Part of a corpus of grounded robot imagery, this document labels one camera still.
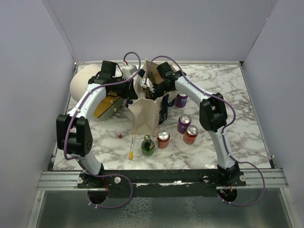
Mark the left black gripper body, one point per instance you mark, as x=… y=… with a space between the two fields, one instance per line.
x=123 y=89

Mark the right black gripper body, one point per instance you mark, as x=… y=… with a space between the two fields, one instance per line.
x=160 y=90

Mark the cream canvas tote bag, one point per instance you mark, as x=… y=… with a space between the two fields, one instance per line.
x=149 y=113

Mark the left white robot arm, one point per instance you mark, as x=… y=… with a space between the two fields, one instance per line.
x=73 y=130

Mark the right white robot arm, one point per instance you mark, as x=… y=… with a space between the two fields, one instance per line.
x=212 y=113

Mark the purple soda can rear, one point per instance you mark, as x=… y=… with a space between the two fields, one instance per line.
x=181 y=100

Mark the purple soda can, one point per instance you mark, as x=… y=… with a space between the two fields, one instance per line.
x=181 y=100
x=183 y=122

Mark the purple soda can front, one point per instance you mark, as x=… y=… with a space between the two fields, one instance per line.
x=183 y=122

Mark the red soda can front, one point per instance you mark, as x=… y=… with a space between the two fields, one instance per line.
x=163 y=138

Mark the red soda can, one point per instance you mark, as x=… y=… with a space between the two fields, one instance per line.
x=190 y=134
x=163 y=138

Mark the red soda can right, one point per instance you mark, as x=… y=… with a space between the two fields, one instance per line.
x=190 y=134

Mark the green glass bottle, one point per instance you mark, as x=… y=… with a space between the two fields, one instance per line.
x=147 y=146

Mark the yellow white marker pen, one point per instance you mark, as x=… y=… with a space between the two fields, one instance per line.
x=132 y=146

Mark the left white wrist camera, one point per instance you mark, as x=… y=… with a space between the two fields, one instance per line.
x=128 y=71

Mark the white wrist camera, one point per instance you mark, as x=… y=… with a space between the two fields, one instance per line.
x=128 y=71
x=146 y=83

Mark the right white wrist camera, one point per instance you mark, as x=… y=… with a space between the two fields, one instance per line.
x=146 y=83

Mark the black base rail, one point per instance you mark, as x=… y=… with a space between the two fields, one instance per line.
x=158 y=183

